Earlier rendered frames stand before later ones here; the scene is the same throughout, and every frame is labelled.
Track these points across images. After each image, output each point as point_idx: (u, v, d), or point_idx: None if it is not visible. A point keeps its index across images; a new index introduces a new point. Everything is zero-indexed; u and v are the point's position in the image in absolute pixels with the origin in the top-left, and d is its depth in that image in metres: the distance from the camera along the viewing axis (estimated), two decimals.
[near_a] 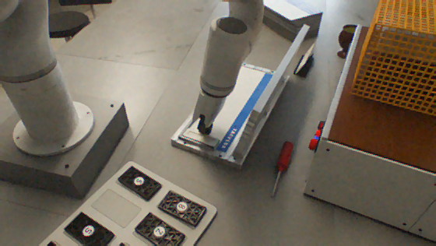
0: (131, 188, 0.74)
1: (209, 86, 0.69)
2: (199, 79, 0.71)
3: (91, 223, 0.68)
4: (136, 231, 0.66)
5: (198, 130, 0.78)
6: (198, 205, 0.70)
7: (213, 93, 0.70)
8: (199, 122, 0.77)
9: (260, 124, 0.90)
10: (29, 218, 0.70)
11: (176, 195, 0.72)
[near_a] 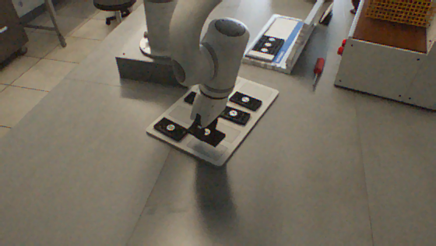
0: (266, 47, 1.27)
1: (205, 86, 0.69)
2: None
3: None
4: (230, 100, 1.05)
5: (191, 131, 0.76)
6: (273, 49, 1.26)
7: (209, 93, 0.69)
8: (194, 121, 0.76)
9: (300, 50, 1.28)
10: (156, 96, 1.08)
11: (259, 46, 1.28)
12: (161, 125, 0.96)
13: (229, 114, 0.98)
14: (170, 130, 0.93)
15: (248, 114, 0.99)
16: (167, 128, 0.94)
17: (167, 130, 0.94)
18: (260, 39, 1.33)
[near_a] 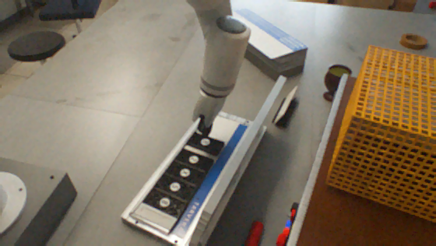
0: (170, 194, 0.76)
1: (209, 86, 0.69)
2: (199, 79, 0.71)
3: None
4: None
5: (198, 130, 0.78)
6: (181, 200, 0.75)
7: (213, 93, 0.70)
8: (199, 122, 0.77)
9: (226, 196, 0.77)
10: None
11: (159, 191, 0.76)
12: (194, 141, 0.90)
13: None
14: (205, 145, 0.88)
15: None
16: (202, 143, 0.88)
17: (202, 145, 0.88)
18: (167, 170, 0.81)
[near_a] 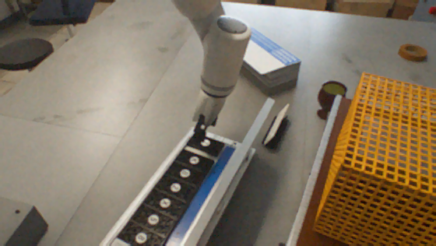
0: (147, 228, 0.70)
1: (209, 86, 0.69)
2: (199, 79, 0.71)
3: None
4: (188, 145, 0.89)
5: (195, 132, 0.75)
6: (159, 235, 0.68)
7: (213, 93, 0.70)
8: (198, 123, 0.75)
9: (209, 230, 0.71)
10: None
11: (136, 225, 0.70)
12: (173, 171, 0.82)
13: (189, 162, 0.84)
14: (184, 177, 0.80)
15: (212, 161, 0.84)
16: (181, 175, 0.80)
17: (181, 177, 0.80)
18: (146, 200, 0.75)
